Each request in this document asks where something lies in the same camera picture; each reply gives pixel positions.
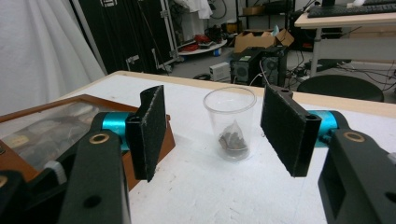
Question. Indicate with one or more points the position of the black shelf rack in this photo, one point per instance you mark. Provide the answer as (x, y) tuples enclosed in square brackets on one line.
[(267, 9)]

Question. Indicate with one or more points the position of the clear plastic cup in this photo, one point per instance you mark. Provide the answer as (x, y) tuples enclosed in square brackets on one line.
[(230, 102)]

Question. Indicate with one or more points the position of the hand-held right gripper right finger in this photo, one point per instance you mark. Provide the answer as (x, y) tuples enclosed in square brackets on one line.
[(286, 130)]

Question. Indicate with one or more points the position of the small white device box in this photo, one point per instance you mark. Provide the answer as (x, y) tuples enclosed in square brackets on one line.
[(219, 71)]

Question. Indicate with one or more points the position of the pyramid tea bag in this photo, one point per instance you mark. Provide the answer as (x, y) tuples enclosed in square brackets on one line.
[(233, 140)]

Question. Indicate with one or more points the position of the white table cover board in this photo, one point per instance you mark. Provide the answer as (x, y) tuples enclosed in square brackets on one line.
[(202, 193)]

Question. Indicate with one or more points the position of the black flight case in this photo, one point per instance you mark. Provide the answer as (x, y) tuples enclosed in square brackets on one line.
[(124, 34)]

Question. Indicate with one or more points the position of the black keyboard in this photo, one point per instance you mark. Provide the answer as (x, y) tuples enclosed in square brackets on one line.
[(348, 10)]

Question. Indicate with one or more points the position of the round white table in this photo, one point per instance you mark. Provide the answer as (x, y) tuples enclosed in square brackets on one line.
[(202, 49)]

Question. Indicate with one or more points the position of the open cardboard box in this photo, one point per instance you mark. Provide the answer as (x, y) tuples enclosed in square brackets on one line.
[(258, 39)]

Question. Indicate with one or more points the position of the wooden tea box glass lid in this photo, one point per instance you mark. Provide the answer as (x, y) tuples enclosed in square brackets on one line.
[(46, 124)]

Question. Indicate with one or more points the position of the white curtain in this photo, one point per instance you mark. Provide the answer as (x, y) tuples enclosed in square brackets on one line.
[(40, 53)]

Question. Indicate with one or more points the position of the hanging white cloth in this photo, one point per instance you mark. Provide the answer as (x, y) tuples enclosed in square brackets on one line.
[(194, 15)]

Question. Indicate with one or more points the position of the white desk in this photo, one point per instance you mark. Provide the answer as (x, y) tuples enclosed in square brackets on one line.
[(348, 46)]

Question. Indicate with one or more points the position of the black round stool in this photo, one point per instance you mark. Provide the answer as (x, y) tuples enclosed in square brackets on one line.
[(339, 88)]

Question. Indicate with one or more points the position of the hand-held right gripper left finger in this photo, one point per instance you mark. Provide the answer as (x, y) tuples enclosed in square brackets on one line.
[(149, 133)]

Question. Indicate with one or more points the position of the black computer tower green sticker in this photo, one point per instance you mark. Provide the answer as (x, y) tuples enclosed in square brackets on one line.
[(244, 68)]

